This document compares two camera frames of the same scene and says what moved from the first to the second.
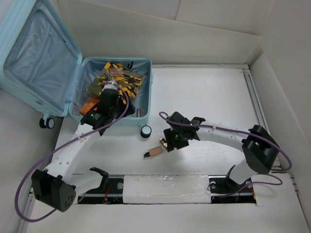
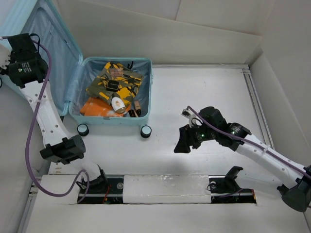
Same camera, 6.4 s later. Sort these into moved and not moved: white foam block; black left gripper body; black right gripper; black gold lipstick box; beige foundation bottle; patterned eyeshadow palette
Moved: black right gripper; black left gripper body; beige foundation bottle; black gold lipstick box
Not moved: patterned eyeshadow palette; white foam block
